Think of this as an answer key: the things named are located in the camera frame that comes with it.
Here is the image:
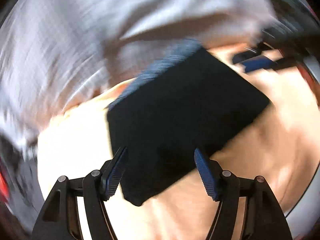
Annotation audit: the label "grey jacket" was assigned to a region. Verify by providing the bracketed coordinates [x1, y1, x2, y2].
[1, 137, 44, 236]

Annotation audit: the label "dark navy pants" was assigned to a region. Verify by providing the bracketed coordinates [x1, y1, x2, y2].
[106, 40, 270, 206]

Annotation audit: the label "grey checkered quilt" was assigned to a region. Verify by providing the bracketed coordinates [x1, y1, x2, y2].
[1, 0, 276, 151]

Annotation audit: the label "peach bed blanket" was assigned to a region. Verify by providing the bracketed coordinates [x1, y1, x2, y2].
[36, 42, 320, 240]

